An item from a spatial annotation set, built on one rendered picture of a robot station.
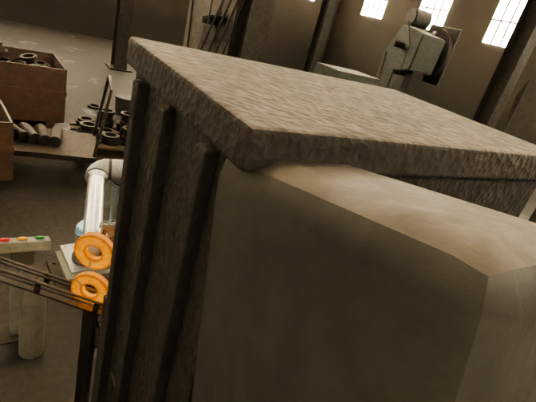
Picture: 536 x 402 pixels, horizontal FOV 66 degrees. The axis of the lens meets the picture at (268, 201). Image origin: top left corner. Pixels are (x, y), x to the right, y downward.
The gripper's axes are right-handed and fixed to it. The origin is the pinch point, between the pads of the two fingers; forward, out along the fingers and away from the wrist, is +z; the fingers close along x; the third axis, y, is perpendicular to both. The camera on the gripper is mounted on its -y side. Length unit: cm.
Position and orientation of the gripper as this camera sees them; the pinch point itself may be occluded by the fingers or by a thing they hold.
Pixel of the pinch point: (96, 246)
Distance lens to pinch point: 176.4
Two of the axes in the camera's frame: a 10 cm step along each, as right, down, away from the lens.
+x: 9.6, 2.7, 0.4
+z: 0.0, 1.4, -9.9
